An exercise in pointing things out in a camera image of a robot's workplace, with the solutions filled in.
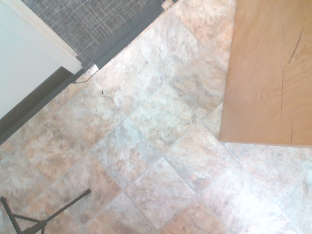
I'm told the light brown wooden door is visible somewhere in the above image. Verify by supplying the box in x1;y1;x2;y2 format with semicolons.
218;0;312;148

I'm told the grey woven floor mat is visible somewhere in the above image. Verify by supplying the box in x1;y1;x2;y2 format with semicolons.
22;0;178;72

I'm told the white appliance cabinet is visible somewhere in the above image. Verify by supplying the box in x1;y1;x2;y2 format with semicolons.
0;0;83;122

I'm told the black tripod stand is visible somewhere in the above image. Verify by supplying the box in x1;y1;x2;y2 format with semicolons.
0;189;92;234

